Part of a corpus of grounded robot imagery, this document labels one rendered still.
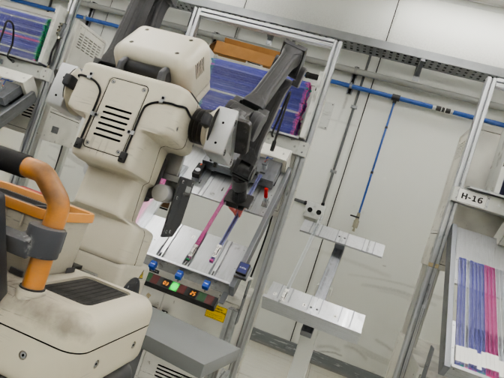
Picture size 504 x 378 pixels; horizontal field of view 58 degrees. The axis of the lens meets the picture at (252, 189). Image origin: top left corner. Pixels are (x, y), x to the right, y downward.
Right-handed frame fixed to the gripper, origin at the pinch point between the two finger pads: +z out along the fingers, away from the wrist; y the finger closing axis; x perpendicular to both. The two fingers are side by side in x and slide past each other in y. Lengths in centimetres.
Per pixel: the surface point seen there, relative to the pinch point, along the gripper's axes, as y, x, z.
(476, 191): -89, -56, 2
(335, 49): -11, -93, -30
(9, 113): 136, -25, 8
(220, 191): 15.4, -18.1, 9.7
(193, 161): 35.2, -30.6, 9.1
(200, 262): 6.9, 20.0, 10.4
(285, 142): -2, -53, 2
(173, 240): 21.3, 14.6, 10.0
